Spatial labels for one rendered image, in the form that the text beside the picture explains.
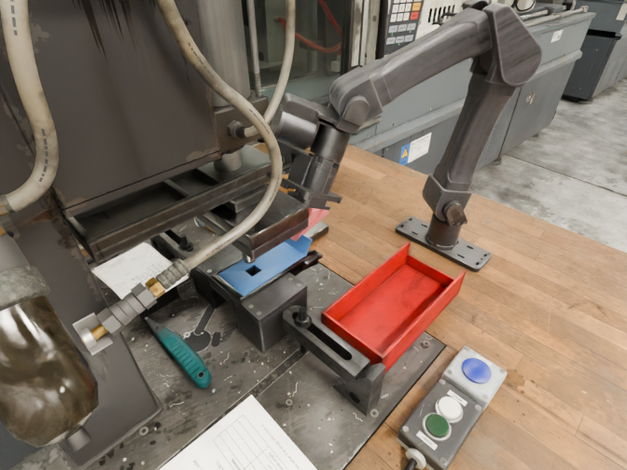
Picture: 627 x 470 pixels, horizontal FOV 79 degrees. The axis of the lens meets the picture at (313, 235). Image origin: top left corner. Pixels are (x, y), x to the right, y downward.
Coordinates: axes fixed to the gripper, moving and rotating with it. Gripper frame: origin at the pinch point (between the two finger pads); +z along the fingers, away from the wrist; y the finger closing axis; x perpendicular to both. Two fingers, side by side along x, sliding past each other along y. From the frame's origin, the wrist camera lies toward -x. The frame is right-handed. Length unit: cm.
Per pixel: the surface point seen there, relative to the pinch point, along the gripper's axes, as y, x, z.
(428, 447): 5.8, 35.3, 12.1
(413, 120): -127, -53, -39
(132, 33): 36.7, 5.3, -20.3
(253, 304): 11.4, 5.7, 9.0
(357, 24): -61, -53, -56
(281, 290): 7.1, 6.6, 6.6
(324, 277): -8.6, 3.6, 7.3
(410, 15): -74, -43, -66
